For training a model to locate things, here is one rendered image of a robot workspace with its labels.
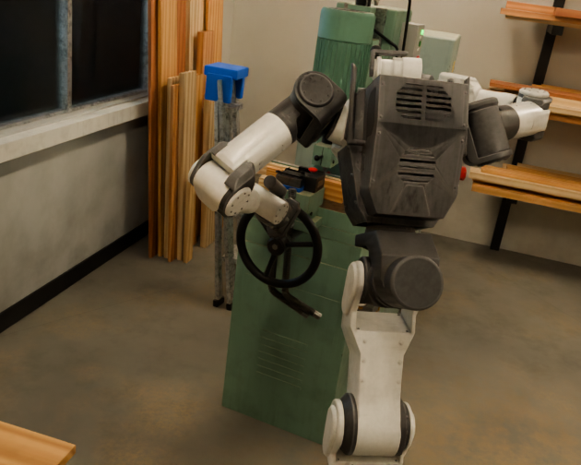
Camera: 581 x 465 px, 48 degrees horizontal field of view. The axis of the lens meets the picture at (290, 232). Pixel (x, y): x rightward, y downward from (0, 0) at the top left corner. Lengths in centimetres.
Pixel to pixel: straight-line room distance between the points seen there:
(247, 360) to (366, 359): 99
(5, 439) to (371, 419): 84
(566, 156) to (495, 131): 300
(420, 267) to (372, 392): 36
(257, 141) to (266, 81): 335
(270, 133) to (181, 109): 210
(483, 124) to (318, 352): 107
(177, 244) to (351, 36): 198
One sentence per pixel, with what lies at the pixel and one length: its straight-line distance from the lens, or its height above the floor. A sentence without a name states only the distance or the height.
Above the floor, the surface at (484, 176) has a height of 60.
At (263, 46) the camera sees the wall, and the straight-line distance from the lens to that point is 476.
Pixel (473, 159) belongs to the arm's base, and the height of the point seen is 124.
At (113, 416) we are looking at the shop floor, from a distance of 260.
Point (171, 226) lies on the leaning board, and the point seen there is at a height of 21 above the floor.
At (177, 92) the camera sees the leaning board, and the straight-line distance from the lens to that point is 351.
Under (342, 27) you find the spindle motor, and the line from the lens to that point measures 211.
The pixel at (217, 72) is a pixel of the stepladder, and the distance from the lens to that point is 303.
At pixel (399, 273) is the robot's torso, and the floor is 106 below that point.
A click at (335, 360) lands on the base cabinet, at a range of 233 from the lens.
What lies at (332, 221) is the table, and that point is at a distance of 214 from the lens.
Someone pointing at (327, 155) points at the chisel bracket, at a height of 104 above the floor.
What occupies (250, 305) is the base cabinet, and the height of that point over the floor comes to 47.
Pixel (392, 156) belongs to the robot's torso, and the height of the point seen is 127.
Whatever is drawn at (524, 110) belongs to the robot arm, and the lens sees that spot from 177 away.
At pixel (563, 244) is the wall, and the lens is 479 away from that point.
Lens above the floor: 160
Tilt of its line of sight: 22 degrees down
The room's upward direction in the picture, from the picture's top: 8 degrees clockwise
